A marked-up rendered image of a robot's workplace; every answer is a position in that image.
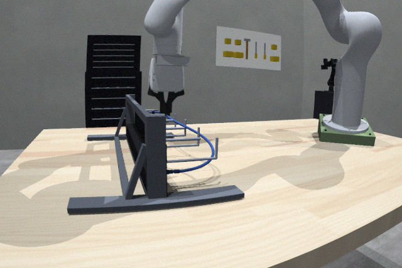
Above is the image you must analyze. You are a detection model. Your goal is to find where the blue network cable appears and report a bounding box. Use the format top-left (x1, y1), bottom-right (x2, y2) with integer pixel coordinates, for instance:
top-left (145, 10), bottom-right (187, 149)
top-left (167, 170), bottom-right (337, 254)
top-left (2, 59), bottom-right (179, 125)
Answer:
top-left (154, 111), bottom-right (215, 174)

